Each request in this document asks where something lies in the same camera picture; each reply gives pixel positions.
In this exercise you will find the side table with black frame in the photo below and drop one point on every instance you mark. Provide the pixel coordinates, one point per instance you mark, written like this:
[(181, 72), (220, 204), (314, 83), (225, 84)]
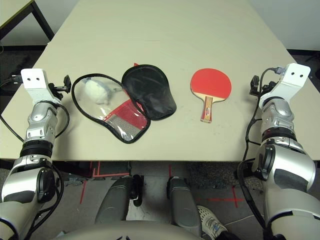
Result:
[(15, 12)]

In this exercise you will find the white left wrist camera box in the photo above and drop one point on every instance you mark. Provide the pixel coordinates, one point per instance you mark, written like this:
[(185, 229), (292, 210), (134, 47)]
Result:
[(37, 85)]

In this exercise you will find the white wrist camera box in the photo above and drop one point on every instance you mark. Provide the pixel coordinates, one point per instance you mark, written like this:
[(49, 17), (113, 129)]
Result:
[(287, 85), (37, 85)]

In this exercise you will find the speckled grey floor mat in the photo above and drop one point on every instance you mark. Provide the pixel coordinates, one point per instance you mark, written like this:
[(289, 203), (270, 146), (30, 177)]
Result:
[(212, 175)]

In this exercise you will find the dark foam floor mat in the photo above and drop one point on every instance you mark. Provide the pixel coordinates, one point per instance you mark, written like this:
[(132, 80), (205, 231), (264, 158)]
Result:
[(17, 62)]

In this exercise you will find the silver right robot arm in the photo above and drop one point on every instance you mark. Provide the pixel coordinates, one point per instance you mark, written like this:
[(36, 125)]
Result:
[(277, 117)]

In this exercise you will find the white grey plush pendant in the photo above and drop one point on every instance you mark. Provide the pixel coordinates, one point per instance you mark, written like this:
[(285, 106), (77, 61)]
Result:
[(96, 92)]

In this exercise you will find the grey robot right leg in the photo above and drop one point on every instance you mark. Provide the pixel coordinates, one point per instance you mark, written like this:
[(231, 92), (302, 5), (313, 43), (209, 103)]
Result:
[(182, 205)]

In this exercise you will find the grey robot left leg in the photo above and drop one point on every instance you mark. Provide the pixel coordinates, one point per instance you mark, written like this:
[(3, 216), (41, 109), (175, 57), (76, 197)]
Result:
[(112, 202)]

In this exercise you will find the red floor tape line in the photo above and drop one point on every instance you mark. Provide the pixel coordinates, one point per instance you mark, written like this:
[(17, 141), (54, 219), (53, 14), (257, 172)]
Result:
[(83, 187)]

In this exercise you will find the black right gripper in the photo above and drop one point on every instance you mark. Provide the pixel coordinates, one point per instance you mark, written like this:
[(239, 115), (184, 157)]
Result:
[(266, 87)]

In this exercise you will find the red black paddle case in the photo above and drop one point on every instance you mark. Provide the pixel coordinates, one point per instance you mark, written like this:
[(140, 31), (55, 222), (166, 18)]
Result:
[(152, 92)]

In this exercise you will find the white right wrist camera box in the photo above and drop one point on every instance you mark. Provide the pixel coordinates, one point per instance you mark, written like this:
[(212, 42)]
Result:
[(287, 85)]

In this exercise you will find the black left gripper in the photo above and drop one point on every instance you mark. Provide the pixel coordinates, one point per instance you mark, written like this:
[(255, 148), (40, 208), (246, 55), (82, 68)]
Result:
[(56, 92)]

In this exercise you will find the grey robot torso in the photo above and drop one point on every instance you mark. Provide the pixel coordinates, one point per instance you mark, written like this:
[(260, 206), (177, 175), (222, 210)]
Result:
[(125, 231)]

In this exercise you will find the white mesh sneaker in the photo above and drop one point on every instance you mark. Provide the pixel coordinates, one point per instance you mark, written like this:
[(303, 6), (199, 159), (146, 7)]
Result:
[(211, 220)]

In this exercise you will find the grey robot leg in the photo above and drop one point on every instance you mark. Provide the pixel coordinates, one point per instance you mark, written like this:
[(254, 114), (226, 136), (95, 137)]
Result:
[(112, 202), (182, 205)]

